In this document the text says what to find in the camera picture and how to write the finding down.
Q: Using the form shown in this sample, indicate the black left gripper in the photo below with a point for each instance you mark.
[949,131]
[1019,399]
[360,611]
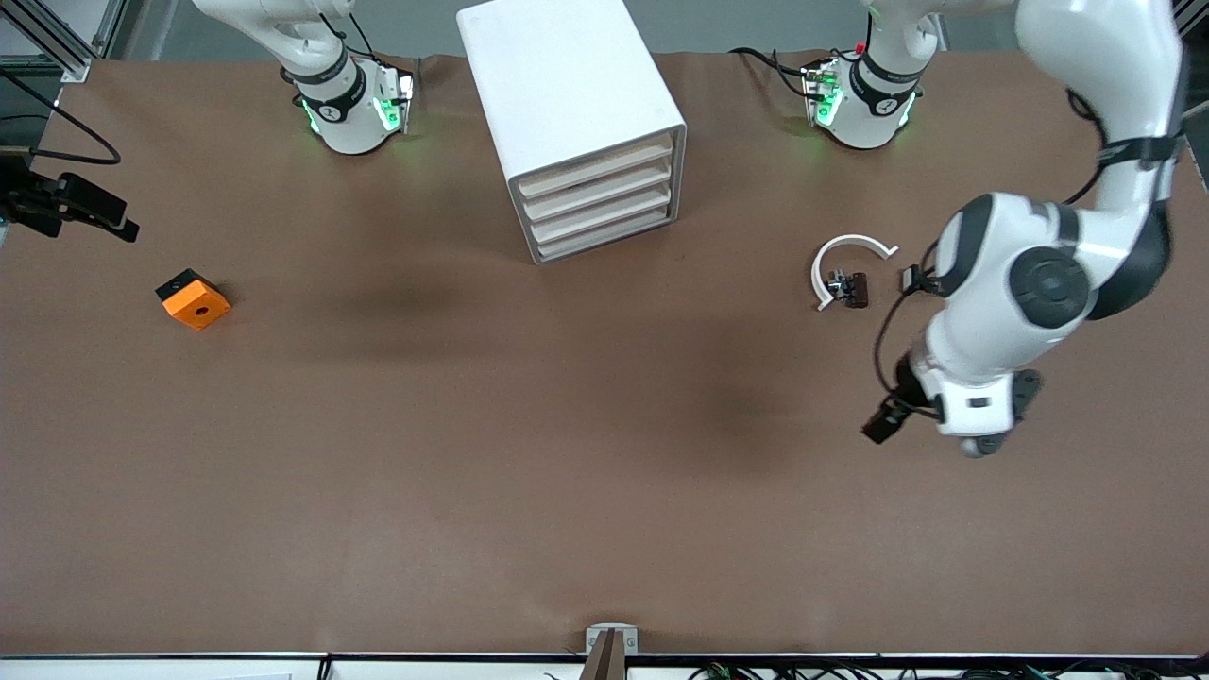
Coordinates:
[907,389]

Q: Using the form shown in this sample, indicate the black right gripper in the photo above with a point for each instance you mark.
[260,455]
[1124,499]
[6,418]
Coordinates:
[40,201]

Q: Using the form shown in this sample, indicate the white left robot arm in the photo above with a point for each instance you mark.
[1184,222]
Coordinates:
[992,283]

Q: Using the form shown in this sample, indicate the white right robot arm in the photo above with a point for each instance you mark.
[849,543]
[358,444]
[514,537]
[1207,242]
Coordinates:
[340,113]

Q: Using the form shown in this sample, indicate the orange and black box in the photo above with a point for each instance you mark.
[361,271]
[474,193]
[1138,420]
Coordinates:
[194,304]

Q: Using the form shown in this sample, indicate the brown metal electrical component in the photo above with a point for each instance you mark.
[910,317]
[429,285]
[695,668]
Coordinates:
[853,289]

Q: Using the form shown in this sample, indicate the small black clip component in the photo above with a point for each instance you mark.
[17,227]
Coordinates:
[910,280]

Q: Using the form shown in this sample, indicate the brown table cover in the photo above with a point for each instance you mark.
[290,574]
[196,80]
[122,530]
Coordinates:
[604,472]

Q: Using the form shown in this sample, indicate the aluminium frame profile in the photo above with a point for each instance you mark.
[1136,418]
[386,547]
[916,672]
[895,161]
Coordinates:
[57,47]

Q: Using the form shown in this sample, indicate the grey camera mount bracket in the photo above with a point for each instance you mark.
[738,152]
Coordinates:
[611,637]

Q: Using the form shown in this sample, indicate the white table edge rail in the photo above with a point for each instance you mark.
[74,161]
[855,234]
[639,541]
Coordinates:
[189,669]

